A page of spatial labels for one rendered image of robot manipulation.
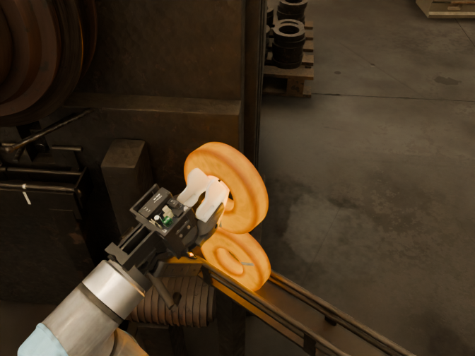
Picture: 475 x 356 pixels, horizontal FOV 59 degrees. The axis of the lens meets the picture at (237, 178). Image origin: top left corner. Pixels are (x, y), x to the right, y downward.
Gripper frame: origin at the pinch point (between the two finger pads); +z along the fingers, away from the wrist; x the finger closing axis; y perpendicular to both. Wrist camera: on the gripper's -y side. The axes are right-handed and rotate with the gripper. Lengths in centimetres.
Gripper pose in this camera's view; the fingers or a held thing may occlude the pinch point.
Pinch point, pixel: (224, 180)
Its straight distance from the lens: 65.1
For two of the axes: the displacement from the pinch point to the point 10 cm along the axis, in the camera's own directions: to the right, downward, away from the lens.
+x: -7.6, -4.4, 4.7
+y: -1.7, -5.7, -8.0
